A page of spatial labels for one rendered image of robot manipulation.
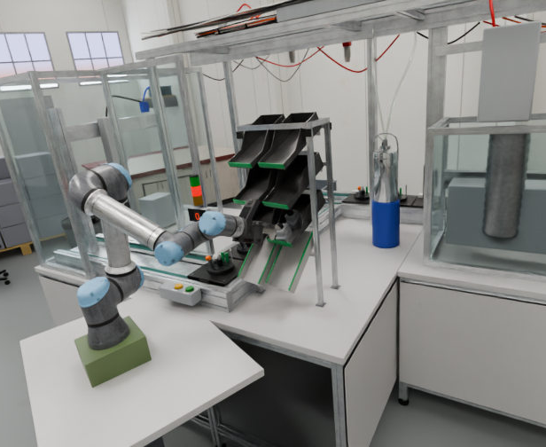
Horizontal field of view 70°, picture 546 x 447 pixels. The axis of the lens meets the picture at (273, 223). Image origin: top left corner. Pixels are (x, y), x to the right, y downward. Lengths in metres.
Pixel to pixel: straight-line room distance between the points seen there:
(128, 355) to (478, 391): 1.70
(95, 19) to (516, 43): 11.09
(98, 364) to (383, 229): 1.57
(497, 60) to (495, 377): 1.46
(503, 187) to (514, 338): 0.70
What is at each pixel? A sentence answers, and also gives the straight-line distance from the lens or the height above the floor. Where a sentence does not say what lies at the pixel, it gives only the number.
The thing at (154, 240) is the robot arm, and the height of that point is 1.40.
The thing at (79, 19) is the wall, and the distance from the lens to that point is 12.11.
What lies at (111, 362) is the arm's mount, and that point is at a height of 0.93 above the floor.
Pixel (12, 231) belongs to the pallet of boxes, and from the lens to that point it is 6.18.
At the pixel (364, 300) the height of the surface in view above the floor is 0.86.
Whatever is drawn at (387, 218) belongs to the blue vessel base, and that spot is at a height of 1.04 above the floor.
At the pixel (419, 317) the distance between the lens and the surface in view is 2.18.
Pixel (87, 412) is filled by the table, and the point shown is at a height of 0.86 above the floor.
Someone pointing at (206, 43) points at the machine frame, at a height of 2.07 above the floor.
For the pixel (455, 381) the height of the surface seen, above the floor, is 0.27.
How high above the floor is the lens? 1.80
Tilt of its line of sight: 19 degrees down
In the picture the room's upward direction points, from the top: 6 degrees counter-clockwise
